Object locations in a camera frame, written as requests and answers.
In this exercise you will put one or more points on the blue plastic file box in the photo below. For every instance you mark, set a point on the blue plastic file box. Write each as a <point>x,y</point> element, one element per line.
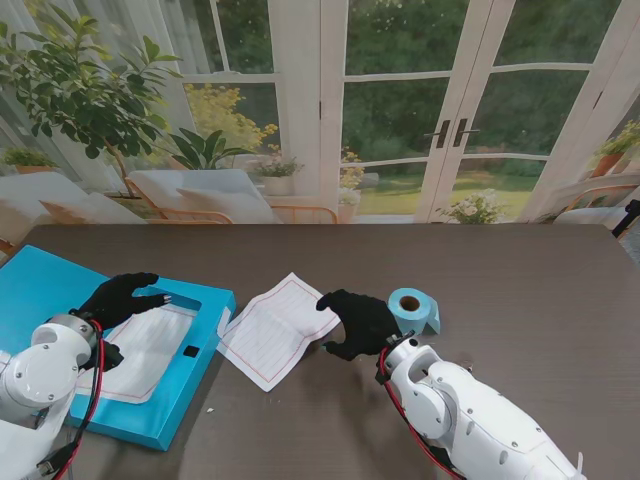
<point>40,285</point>

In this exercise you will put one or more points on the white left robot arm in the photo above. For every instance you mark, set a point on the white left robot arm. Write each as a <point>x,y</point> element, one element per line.
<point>35,380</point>

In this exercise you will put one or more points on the light blue label roll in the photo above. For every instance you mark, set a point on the light blue label roll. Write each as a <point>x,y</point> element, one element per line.
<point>420,320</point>

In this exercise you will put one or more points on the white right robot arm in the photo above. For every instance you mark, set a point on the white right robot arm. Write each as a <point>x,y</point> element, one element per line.
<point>475,425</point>

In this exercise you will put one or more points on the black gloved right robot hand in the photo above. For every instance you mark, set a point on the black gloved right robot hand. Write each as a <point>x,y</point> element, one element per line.
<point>367,325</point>

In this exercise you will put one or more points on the small dark debris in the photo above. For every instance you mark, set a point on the small dark debris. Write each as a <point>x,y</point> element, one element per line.
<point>472,369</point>

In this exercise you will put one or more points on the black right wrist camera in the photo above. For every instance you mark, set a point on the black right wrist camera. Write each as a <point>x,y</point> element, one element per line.
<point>381,372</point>

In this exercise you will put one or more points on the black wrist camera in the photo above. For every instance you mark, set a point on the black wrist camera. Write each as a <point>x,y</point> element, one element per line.
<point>112,357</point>
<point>381,372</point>

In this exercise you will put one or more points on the black stand at table edge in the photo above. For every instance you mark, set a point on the black stand at table edge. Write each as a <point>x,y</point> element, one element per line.
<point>631,215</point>

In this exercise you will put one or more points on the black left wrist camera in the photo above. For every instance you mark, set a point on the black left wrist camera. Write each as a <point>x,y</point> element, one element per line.
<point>112,357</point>

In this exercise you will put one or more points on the red lined paper sheet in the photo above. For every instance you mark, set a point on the red lined paper sheet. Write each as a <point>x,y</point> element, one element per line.
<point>145,360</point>
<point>275,335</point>

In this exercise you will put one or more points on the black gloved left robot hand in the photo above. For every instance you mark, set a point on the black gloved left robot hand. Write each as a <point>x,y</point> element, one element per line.
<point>117,302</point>

